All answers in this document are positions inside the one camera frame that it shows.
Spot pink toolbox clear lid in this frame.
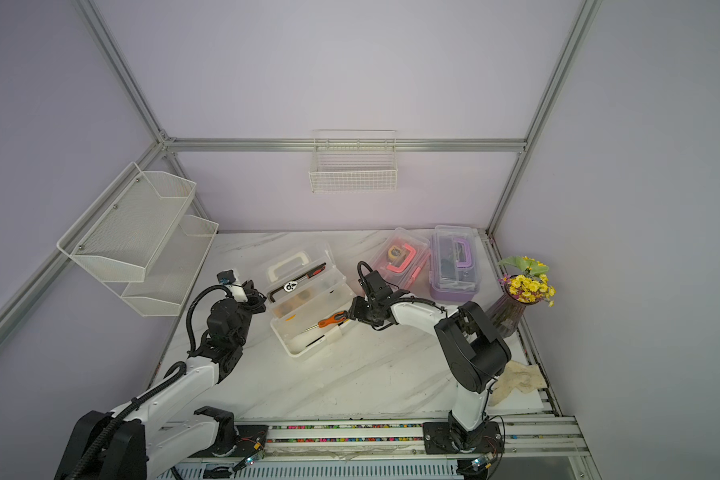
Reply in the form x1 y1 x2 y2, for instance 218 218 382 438
370 228 431 290

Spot white toolbox clear lid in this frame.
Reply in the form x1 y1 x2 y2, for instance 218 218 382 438
264 239 355 360

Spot purple toolbox clear lid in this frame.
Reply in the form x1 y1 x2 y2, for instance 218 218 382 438
429 225 481 303

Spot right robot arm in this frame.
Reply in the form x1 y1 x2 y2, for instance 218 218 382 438
348 261 512 455

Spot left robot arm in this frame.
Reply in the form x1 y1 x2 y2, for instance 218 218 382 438
55 270 266 479

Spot yellow tape measure pink box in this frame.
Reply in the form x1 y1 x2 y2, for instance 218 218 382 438
387 245 404 262

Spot white two-tier mesh shelf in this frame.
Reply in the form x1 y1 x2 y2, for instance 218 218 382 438
57 163 218 317

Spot yellow flowers in vase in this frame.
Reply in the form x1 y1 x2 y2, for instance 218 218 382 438
486 256 556 338

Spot white green work glove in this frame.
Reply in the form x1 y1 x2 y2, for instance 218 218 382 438
489 360 548 407

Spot orange handled screwdriver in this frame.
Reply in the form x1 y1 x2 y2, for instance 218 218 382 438
298 310 348 336

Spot ratchet wrench red handle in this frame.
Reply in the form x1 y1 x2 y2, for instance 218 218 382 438
267 262 327 302

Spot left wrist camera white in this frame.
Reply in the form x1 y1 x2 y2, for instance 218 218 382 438
216 270 248 303

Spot white wire wall basket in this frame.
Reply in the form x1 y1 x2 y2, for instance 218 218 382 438
309 129 398 194

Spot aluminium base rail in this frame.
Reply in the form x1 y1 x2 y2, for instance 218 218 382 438
123 415 601 479

